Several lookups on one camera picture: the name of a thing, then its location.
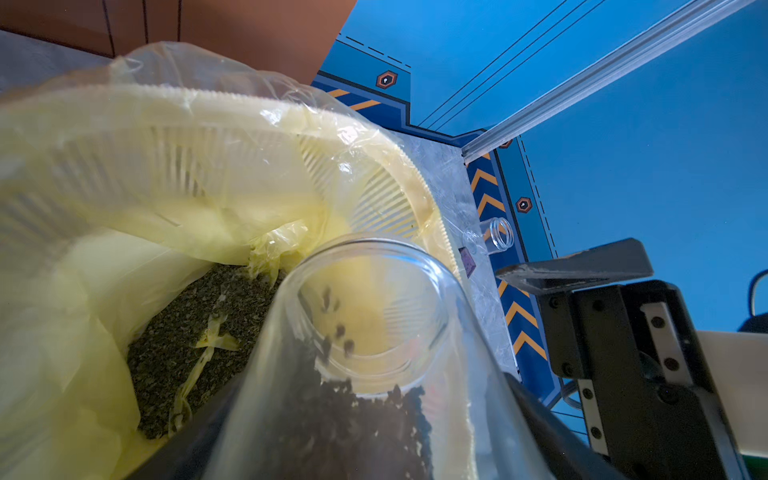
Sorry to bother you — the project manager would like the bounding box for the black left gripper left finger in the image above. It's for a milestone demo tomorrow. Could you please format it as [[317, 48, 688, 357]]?
[[127, 373, 244, 480]]

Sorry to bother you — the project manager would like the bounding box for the aluminium corner post right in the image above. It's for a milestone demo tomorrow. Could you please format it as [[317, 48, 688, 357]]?
[[462, 0, 753, 164]]

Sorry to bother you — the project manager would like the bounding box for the cream waste basket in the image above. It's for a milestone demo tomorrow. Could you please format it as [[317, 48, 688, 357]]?
[[1, 84, 457, 479]]

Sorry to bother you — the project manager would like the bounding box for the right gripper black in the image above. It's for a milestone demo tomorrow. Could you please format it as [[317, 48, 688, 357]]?
[[495, 238, 749, 479]]

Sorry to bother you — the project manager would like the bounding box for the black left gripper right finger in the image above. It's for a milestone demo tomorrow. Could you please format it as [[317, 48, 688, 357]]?
[[504, 373, 625, 480]]

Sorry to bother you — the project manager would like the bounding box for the glass jar with tea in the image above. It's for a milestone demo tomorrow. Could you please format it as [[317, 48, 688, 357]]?
[[480, 217, 515, 254]]

